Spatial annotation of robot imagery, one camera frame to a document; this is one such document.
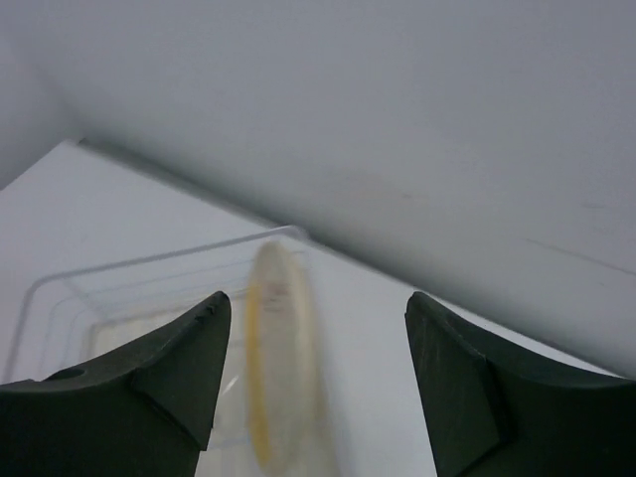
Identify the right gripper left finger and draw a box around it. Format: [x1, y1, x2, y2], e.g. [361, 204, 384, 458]
[1, 292, 232, 476]

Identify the white wire dish rack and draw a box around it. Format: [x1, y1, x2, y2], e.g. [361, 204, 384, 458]
[1, 226, 308, 383]

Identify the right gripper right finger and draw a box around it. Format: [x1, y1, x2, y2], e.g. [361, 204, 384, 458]
[405, 292, 635, 476]

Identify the cream plate yellow rim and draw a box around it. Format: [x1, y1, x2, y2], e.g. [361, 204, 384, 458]
[243, 240, 318, 476]

